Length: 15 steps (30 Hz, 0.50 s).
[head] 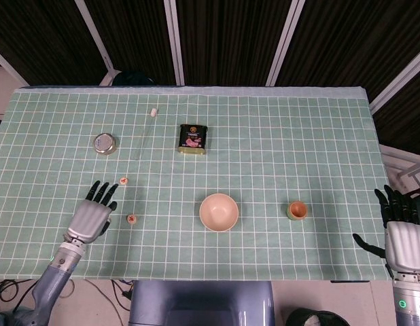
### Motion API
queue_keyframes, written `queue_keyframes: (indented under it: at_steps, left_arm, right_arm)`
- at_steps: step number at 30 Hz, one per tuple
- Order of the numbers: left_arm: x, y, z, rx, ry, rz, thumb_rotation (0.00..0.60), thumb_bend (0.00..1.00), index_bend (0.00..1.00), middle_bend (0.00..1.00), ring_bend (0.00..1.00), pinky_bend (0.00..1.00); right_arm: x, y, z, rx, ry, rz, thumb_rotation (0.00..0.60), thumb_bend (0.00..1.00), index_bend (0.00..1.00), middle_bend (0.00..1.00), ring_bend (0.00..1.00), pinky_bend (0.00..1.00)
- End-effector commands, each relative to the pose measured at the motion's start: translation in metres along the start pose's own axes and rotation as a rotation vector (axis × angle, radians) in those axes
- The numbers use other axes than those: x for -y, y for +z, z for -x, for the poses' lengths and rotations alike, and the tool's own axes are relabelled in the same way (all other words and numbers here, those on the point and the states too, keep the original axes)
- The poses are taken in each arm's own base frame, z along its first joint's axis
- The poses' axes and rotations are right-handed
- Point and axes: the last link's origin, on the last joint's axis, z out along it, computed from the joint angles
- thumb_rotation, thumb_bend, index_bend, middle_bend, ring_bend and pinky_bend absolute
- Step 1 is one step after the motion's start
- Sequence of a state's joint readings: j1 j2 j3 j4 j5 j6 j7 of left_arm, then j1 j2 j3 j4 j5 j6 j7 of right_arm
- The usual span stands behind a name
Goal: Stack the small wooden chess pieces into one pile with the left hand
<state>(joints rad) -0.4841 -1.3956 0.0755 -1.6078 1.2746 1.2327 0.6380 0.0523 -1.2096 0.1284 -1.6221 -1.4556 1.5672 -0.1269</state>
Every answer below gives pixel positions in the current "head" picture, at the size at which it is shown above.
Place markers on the beige bowl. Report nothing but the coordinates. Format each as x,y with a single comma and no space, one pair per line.
218,212

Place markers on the black gold luncheon meat can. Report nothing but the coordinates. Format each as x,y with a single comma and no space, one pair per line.
193,139

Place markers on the green orange small cup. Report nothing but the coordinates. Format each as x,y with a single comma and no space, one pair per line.
297,210

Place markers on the white metal frame stand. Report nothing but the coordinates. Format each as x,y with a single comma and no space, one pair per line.
415,168

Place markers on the white partition post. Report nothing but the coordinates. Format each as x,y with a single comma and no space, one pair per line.
173,40
398,81
285,40
94,34
9,68

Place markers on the round chess piece red character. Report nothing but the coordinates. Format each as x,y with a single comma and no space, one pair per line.
123,181
132,218

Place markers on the green checkered tablecloth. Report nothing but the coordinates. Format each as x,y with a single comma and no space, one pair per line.
264,169

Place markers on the black chair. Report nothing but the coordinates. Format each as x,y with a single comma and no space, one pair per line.
133,78

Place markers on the blue grey robot torso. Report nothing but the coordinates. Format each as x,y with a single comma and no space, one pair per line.
201,302

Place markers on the round silver tin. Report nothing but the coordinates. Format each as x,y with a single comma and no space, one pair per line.
104,143

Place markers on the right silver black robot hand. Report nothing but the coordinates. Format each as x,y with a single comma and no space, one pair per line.
405,244

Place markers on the black waste bin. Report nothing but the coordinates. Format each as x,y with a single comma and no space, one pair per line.
298,317

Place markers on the clear test tube white stopper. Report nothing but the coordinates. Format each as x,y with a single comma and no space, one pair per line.
153,111

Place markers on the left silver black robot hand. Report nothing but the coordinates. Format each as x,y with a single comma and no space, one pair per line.
89,220

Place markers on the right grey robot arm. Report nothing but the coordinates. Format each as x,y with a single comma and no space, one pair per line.
410,305

